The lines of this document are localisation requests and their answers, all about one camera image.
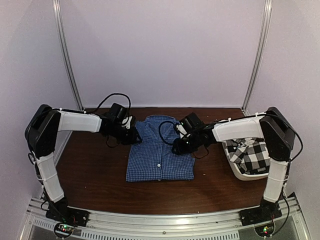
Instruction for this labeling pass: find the white plastic basket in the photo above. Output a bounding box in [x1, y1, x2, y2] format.
[221, 139, 272, 182]

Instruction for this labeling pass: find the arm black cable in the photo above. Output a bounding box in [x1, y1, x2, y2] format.
[92, 93, 132, 118]
[158, 120, 181, 146]

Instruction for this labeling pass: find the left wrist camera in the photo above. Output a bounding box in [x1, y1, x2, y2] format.
[108, 103, 136, 129]

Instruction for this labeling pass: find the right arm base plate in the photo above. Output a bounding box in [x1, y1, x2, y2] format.
[239, 206, 283, 226]

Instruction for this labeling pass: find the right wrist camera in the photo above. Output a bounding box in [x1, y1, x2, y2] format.
[174, 112, 205, 137]

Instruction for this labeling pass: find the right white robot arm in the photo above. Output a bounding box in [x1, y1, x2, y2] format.
[171, 107, 298, 221]

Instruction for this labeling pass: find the blue checked long sleeve shirt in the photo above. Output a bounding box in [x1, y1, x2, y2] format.
[125, 115, 195, 182]

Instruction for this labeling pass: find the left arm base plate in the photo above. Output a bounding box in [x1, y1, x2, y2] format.
[45, 207, 90, 227]

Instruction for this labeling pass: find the aluminium front rail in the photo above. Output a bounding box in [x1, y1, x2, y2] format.
[17, 197, 311, 240]

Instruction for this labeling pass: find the aluminium frame post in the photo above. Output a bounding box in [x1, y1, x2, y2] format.
[241, 0, 273, 115]
[52, 0, 84, 110]

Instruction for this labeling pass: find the left round circuit board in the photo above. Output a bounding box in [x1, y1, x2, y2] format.
[53, 222, 75, 239]

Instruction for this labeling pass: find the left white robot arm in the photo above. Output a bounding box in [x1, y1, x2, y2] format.
[24, 103, 142, 222]

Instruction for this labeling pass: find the round circuit board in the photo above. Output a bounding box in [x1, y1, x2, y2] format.
[53, 222, 75, 239]
[254, 222, 275, 238]

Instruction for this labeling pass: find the left aluminium frame post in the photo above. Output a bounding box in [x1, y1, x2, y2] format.
[52, 0, 84, 110]

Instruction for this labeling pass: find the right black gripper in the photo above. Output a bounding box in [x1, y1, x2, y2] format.
[172, 132, 201, 155]

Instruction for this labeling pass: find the right round circuit board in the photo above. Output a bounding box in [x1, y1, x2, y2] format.
[254, 222, 275, 238]

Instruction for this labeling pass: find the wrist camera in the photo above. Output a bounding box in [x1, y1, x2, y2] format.
[174, 112, 205, 137]
[108, 103, 136, 129]

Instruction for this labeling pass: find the black white plaid shirt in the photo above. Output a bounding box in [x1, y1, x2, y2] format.
[224, 136, 271, 175]

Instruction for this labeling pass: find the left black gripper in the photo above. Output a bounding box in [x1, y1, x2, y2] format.
[107, 122, 142, 145]

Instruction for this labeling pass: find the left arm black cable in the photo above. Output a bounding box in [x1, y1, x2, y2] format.
[92, 93, 132, 118]

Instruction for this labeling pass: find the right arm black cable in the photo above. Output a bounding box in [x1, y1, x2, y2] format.
[158, 120, 181, 146]

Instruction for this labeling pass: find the right aluminium frame post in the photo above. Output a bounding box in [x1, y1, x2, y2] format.
[241, 0, 273, 115]

